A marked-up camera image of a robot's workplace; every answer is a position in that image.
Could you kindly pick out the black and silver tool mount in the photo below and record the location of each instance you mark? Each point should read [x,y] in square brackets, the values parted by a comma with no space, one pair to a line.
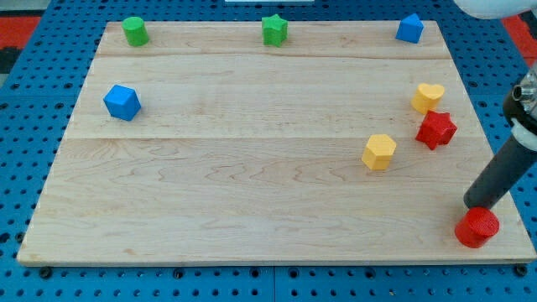
[519,108]

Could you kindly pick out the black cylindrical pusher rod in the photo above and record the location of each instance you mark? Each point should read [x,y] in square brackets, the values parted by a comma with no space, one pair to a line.
[507,166]

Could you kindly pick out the red star block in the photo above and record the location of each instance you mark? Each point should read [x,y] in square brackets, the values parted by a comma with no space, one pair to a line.
[436,129]

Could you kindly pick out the yellow hexagon block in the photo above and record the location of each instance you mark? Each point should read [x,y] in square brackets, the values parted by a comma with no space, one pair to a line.
[378,152]

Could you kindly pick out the green star block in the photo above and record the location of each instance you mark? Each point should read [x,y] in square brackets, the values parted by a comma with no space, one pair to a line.
[274,30]

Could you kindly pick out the red cylinder block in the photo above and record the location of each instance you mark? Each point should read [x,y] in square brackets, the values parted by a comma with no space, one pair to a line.
[477,227]

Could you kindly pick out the yellow heart block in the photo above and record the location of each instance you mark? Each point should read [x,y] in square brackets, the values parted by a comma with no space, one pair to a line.
[427,97]

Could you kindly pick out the blue pentagon block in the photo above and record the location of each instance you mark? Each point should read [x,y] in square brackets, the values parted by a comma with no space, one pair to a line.
[410,29]

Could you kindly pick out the wooden board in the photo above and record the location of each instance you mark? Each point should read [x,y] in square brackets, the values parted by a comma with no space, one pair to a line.
[247,154]

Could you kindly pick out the blue cube block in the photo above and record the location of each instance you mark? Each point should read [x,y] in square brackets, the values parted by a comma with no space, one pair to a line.
[122,102]

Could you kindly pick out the green cylinder block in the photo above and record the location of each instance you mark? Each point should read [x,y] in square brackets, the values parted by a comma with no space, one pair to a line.
[135,32]

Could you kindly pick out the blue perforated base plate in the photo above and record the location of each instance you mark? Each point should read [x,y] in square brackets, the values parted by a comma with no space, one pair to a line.
[40,93]

